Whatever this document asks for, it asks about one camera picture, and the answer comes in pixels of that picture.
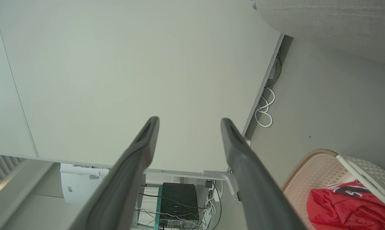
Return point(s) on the red garment with white trim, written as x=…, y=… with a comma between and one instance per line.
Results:
x=345, y=210

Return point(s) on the black electronics box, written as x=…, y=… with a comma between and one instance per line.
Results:
x=178, y=198

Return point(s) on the grey padded couch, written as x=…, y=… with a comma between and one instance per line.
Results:
x=339, y=25

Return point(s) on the white power strip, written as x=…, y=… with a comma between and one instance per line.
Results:
x=207, y=220

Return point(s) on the white box appliance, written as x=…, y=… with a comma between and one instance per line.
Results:
x=77, y=188

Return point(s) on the white window blind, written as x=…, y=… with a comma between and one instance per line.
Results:
x=1, y=166

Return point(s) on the grey partition foot bracket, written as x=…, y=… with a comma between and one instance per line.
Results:
x=224, y=175

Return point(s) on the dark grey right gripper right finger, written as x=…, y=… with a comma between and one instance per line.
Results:
x=256, y=188

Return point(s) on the teal shelf frame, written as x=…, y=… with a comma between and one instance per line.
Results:
x=159, y=207

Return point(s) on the beige perforated laundry basket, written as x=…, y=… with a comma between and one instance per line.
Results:
x=320, y=169

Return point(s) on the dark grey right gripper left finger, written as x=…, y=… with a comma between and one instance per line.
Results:
x=122, y=182

